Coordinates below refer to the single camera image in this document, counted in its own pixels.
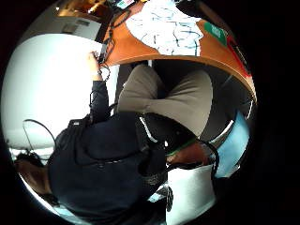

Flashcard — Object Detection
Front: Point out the light blue container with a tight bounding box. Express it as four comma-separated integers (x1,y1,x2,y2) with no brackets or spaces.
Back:
215,110,251,180

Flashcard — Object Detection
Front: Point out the the person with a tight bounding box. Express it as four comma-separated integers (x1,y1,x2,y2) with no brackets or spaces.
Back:
13,64,215,225

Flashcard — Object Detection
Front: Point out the red strip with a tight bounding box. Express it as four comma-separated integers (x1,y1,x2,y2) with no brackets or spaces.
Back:
227,37,252,78

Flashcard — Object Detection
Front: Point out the white blue-patterned cloth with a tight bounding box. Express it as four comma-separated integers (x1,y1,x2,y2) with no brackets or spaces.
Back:
125,0,204,58

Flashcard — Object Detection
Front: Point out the green label card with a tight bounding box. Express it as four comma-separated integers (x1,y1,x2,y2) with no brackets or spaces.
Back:
203,22,230,48

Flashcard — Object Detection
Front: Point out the black glove cable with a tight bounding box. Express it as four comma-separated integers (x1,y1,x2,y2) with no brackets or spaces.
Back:
200,140,221,181

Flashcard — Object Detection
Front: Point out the thin black cable loop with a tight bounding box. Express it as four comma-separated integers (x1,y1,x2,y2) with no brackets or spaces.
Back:
22,118,59,156

